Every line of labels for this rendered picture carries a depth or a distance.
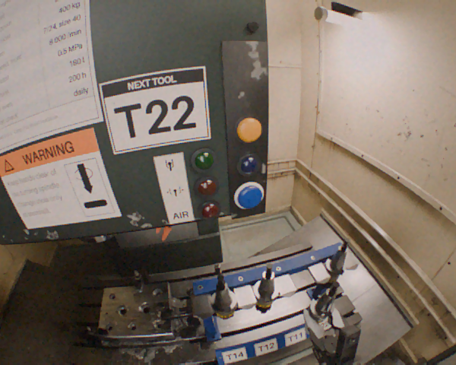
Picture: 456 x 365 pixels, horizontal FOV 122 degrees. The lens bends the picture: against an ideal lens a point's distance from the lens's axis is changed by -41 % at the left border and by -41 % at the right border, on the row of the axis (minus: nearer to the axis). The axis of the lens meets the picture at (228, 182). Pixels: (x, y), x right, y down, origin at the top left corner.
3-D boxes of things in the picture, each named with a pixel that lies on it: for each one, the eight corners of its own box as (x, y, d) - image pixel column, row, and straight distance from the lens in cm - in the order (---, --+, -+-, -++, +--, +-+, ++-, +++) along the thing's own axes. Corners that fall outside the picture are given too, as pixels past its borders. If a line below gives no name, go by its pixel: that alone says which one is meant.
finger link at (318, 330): (292, 322, 62) (312, 347, 61) (296, 312, 57) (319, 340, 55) (300, 315, 63) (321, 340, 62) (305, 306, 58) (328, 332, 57)
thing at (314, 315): (322, 296, 61) (324, 291, 59) (335, 312, 59) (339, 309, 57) (303, 307, 58) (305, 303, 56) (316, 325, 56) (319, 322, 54)
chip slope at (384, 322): (387, 346, 133) (415, 325, 113) (260, 410, 109) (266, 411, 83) (313, 240, 158) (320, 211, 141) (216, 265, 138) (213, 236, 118)
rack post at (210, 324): (221, 339, 85) (213, 305, 57) (207, 342, 85) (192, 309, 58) (216, 316, 88) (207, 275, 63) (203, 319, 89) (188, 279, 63)
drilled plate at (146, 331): (175, 338, 83) (172, 333, 79) (103, 341, 93) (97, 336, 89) (171, 287, 94) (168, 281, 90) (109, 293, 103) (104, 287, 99)
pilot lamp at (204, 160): (216, 169, 22) (214, 150, 21) (194, 172, 22) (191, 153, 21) (214, 167, 22) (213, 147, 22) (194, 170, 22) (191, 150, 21)
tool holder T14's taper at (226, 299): (229, 290, 56) (227, 275, 50) (235, 304, 54) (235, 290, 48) (212, 296, 56) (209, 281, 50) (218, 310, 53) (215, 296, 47)
